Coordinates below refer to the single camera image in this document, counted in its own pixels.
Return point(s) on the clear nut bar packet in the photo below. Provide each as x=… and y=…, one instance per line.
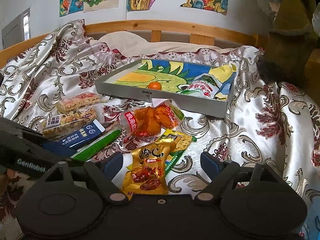
x=64, y=124

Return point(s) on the small orange tangerine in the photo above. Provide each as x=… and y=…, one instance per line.
x=154, y=85

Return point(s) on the cream pillow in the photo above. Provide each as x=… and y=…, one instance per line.
x=130, y=44

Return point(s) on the grey tray with painted liner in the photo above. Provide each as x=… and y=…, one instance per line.
x=131, y=80

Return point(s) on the yellow green cracker packet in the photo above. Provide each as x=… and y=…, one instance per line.
x=182, y=141

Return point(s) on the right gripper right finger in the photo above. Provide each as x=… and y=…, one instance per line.
x=220, y=173

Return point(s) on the white red green snack bag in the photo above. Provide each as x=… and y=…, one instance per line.
x=203, y=86

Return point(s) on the clear plastic bag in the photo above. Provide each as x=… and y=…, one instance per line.
x=316, y=22

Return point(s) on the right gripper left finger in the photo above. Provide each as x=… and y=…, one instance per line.
x=100, y=177

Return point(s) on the wooden bed frame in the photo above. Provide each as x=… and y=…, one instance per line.
x=206, y=35

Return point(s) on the orange dried fruit packet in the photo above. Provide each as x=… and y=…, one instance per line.
x=144, y=122

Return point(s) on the gold duck snack packet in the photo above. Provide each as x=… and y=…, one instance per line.
x=147, y=174

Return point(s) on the floral satin bedspread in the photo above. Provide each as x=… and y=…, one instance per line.
x=276, y=123

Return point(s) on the green sausage stick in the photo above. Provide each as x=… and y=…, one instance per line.
x=87, y=152

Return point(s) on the olive brown hanging garment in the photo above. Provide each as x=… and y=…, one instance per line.
x=290, y=43

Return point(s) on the blue white powder sachet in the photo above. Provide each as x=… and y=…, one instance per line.
x=68, y=145

